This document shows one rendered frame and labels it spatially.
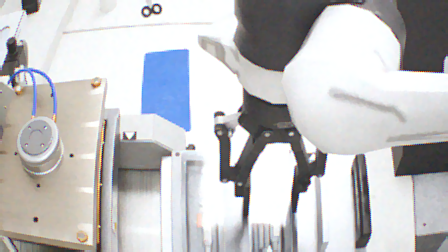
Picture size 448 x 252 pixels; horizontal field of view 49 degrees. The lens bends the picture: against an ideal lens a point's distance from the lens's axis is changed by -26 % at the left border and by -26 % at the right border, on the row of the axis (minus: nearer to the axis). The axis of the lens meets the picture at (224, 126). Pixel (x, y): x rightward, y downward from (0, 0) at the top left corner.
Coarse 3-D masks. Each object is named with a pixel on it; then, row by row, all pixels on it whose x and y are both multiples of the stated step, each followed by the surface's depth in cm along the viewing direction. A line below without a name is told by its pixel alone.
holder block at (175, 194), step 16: (176, 160) 88; (176, 176) 86; (176, 192) 84; (224, 192) 84; (176, 208) 83; (224, 208) 83; (240, 208) 83; (176, 224) 81; (240, 224) 81; (176, 240) 79; (240, 240) 79
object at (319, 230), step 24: (168, 168) 90; (336, 168) 89; (168, 192) 87; (312, 192) 87; (336, 192) 87; (168, 216) 85; (312, 216) 84; (336, 216) 84; (168, 240) 82; (312, 240) 81; (336, 240) 81
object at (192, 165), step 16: (192, 160) 87; (208, 160) 87; (192, 176) 85; (208, 176) 85; (192, 192) 83; (208, 192) 83; (192, 208) 82; (208, 208) 82; (192, 224) 80; (208, 224) 80; (192, 240) 78; (208, 240) 78
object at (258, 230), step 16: (272, 160) 86; (256, 176) 84; (272, 176) 84; (288, 176) 84; (256, 192) 83; (272, 192) 83; (288, 192) 82; (256, 208) 81; (272, 208) 81; (288, 208) 81; (256, 224) 79; (272, 224) 79; (288, 224) 79; (256, 240) 78; (272, 240) 77; (288, 240) 77
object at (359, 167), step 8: (360, 160) 85; (352, 168) 88; (360, 168) 84; (360, 176) 83; (360, 184) 82; (368, 184) 83; (360, 192) 82; (368, 192) 82; (360, 200) 81; (368, 200) 81; (360, 208) 80; (368, 208) 80; (360, 216) 79; (368, 216) 79; (360, 224) 78; (368, 224) 78; (360, 232) 78; (368, 232) 77; (360, 240) 78; (368, 240) 78
